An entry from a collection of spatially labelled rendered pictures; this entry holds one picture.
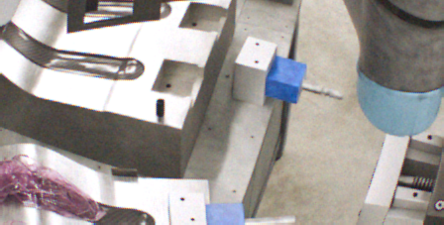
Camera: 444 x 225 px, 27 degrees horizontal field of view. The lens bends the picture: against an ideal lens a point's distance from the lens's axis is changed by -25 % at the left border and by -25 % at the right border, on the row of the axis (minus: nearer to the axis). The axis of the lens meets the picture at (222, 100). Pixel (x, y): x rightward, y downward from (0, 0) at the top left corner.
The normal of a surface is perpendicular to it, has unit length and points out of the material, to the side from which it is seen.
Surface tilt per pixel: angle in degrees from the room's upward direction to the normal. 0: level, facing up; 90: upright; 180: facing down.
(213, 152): 0
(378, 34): 90
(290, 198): 0
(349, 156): 0
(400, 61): 90
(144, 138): 90
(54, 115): 90
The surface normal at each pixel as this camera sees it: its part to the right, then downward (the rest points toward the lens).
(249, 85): -0.32, 0.65
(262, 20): 0.05, -0.72
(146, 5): 0.15, 0.59
